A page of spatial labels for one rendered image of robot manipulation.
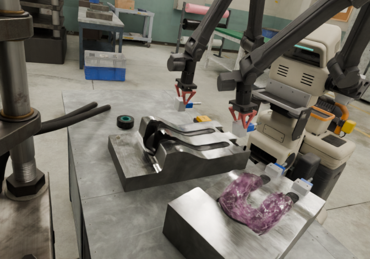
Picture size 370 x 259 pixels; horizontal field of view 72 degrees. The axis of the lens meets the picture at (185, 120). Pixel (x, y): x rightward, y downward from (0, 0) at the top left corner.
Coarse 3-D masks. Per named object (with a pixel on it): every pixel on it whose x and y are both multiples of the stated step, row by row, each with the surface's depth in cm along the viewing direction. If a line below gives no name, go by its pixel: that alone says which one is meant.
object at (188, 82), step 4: (184, 72) 110; (192, 72) 112; (184, 76) 111; (188, 76) 111; (192, 76) 111; (176, 80) 117; (180, 80) 114; (184, 80) 112; (188, 80) 112; (192, 80) 113; (184, 84) 111; (188, 84) 112; (192, 84) 113; (184, 88) 110; (196, 88) 113
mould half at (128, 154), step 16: (144, 128) 98; (160, 128) 94; (176, 128) 105; (192, 128) 110; (112, 144) 93; (128, 144) 95; (160, 144) 85; (176, 144) 86; (128, 160) 86; (144, 160) 88; (160, 160) 85; (176, 160) 84; (192, 160) 88; (208, 160) 92; (224, 160) 96; (240, 160) 100; (128, 176) 79; (144, 176) 81; (160, 176) 84; (176, 176) 88; (192, 176) 92
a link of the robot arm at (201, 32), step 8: (216, 0) 98; (224, 0) 97; (216, 8) 98; (224, 8) 99; (208, 16) 100; (216, 16) 100; (200, 24) 103; (208, 24) 100; (216, 24) 102; (200, 32) 102; (208, 32) 102; (192, 40) 106; (200, 40) 102; (208, 40) 104; (192, 48) 103; (200, 48) 104; (192, 56) 105
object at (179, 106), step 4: (176, 100) 118; (180, 100) 116; (176, 104) 118; (180, 104) 116; (188, 104) 119; (192, 104) 120; (196, 104) 123; (200, 104) 124; (176, 108) 119; (180, 108) 117; (184, 108) 118; (188, 108) 120
